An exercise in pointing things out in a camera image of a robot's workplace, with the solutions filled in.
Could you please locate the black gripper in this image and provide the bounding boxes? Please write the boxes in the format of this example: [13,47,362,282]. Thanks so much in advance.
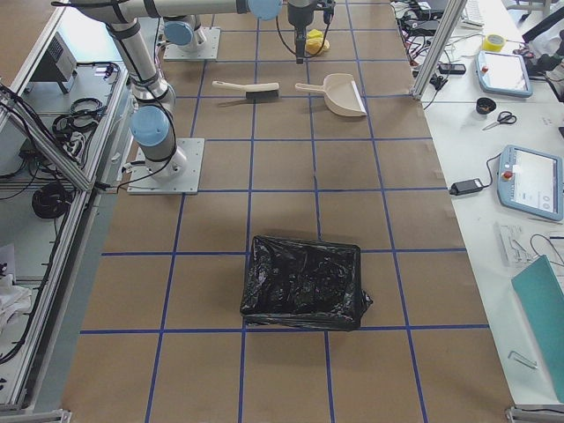
[287,0,315,64]

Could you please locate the black scissors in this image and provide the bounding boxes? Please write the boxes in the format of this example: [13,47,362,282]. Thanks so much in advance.
[483,111,517,130]

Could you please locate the yellow sponge trash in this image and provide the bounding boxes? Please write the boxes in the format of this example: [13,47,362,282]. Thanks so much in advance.
[305,29,330,56]

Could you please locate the coiled black cables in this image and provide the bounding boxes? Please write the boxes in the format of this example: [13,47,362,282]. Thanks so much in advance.
[31,181,72,220]

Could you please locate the black power adapter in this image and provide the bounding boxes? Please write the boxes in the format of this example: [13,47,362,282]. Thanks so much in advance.
[449,178,484,196]

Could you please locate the beige hand brush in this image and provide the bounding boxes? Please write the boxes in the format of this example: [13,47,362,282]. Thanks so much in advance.
[212,80,280,101]

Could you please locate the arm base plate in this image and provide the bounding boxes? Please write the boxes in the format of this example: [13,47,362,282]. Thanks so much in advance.
[127,138,204,195]
[164,22,221,62]

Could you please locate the upper teach pendant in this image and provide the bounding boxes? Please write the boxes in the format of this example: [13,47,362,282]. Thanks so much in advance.
[475,50,532,98]

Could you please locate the teach pendant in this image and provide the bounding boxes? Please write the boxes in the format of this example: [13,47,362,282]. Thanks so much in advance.
[497,145,563,221]
[475,50,532,98]

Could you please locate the beige dustpan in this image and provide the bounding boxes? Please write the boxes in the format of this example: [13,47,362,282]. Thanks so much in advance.
[294,73,367,117]

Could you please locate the lower teach pendant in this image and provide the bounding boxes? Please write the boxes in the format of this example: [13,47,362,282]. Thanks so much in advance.
[497,145,563,221]

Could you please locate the aluminium frame post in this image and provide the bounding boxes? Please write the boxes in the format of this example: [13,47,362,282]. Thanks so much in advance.
[412,0,466,100]

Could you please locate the teal folder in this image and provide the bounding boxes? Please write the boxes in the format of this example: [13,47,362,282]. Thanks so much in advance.
[511,256,563,402]

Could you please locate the metal allen key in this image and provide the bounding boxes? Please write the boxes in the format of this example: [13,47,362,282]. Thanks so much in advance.
[508,350,538,369]

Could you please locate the black lined trash bin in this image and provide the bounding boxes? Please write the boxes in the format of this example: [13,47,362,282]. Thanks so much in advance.
[240,235,372,331]

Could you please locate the small black bowl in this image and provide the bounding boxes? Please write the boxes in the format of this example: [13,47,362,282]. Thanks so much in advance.
[475,97,497,115]

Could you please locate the grey control box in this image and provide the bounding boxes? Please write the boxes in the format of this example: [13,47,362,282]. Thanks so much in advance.
[30,32,78,94]

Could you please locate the yellow tape roll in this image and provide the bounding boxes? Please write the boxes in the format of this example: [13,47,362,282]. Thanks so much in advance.
[481,33,506,53]

